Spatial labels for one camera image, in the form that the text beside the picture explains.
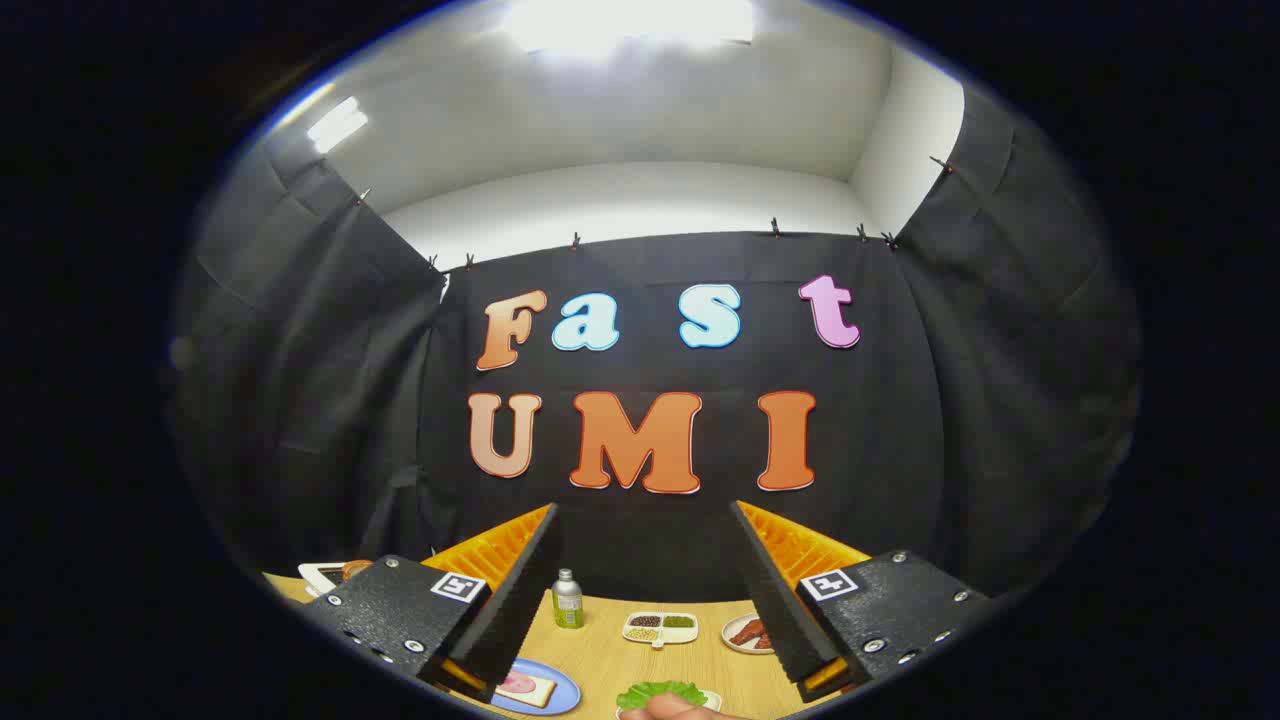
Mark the large ceiling light panel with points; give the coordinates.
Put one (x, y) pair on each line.
(630, 20)

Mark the white oval meat plate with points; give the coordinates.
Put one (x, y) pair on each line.
(732, 640)

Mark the white toaster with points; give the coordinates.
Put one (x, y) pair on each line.
(320, 575)

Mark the white bread slice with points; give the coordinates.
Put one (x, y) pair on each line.
(540, 695)

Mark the white divided dish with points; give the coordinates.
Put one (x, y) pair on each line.
(661, 640)

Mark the brown meat piece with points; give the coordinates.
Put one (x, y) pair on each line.
(748, 631)

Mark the green lettuce leaf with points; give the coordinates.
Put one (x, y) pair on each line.
(655, 690)

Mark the green label metal bottle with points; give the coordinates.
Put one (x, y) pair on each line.
(567, 605)

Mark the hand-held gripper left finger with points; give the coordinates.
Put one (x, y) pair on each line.
(520, 600)

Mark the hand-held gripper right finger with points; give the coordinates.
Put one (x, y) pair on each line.
(775, 600)

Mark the row of small cloth clips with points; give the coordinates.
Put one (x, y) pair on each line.
(575, 241)

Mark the pink ham slice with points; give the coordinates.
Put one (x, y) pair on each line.
(518, 683)

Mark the small ceiling light panel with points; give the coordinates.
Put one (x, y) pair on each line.
(337, 125)

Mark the blue plate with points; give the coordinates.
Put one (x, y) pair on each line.
(565, 690)

